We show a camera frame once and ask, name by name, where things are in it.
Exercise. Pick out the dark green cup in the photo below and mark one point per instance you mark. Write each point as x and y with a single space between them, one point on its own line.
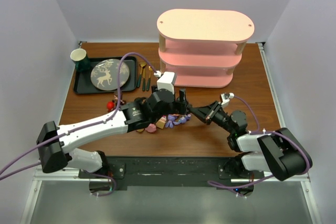
80 59

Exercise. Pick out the gold spoon green handle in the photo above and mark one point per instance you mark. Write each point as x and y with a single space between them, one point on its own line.
142 66

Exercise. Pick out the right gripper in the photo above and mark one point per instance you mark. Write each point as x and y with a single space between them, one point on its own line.
212 113

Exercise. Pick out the brown-haired red figurine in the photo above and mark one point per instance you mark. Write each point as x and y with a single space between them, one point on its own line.
118 98

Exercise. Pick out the strawberry cake toy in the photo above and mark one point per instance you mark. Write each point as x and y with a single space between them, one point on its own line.
161 122

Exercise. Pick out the gold knife green handle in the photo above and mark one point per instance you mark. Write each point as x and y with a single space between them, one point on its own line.
143 80

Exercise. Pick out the gold fork green handle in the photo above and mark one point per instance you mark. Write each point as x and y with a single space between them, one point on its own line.
148 85

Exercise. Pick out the aluminium frame rail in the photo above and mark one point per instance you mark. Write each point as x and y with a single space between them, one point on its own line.
61 197

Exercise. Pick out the red head figurine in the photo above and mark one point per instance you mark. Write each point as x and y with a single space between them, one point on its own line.
110 106

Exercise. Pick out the grey deer plate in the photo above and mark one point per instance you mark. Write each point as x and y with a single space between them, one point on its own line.
104 75

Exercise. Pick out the pink three-tier shelf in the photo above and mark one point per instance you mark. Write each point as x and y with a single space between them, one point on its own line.
202 46

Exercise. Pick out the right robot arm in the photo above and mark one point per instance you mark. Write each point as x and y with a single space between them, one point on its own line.
277 152

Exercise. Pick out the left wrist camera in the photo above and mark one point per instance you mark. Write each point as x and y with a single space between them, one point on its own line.
165 80

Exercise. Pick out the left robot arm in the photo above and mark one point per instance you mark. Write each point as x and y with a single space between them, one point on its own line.
59 146

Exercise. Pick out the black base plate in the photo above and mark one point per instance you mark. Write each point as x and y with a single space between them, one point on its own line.
177 171

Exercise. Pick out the black rectangular tray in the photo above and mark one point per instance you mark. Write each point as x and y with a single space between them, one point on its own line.
83 85

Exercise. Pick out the black helmet figurine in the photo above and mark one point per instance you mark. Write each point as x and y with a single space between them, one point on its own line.
185 110

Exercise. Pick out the purple bear toy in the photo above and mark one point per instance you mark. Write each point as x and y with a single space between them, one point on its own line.
183 119

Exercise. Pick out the pink bunny toy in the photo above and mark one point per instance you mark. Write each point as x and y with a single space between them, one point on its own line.
151 128

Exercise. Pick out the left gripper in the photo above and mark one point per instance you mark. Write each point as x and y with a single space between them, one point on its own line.
181 103

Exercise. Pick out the purple octopus orange hat toy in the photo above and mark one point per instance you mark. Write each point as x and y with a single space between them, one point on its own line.
172 120

